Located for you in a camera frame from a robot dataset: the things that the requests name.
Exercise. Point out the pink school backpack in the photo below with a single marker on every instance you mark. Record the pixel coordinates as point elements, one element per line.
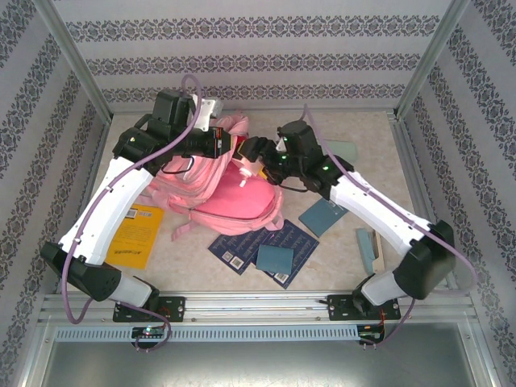
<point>242,201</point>

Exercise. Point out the pale green pencil case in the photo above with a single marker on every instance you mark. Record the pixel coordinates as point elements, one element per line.
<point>344,150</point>

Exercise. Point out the teal book with white label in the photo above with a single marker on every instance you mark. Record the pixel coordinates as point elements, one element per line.
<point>320,217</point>

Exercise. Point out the navy blue printed notebook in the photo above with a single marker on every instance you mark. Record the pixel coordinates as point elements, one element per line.
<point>298,242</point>
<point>230,250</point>

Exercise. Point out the small plain teal notebook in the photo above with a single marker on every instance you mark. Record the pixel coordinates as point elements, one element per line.
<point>274,258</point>

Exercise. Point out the yellow book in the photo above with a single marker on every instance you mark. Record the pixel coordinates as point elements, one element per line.
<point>137,242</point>

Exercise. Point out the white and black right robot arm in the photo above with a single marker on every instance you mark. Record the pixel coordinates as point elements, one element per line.
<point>375,209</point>

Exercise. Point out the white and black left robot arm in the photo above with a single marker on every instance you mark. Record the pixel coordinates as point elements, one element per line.
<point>109,209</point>

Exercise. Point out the right small circuit board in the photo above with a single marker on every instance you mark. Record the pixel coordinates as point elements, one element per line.
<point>371,334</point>

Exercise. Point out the small circuit board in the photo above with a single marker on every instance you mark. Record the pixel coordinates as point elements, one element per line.
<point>149,332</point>
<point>371,334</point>

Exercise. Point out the grey metal panel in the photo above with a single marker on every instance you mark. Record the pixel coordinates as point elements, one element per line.
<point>258,367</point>

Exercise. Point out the left small circuit board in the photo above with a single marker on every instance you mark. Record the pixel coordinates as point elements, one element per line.
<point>149,332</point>

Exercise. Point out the aluminium side rail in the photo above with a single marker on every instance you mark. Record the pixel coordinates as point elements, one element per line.
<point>411,161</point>
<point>94,161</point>

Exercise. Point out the aluminium frame post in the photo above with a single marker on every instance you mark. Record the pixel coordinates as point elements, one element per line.
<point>76,60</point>
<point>429,60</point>

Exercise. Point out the aluminium mounting rail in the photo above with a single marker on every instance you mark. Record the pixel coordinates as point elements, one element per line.
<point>258,306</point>

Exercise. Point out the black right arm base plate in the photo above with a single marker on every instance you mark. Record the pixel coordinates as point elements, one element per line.
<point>338,308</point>

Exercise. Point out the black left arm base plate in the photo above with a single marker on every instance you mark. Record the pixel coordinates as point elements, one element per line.
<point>173,308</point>

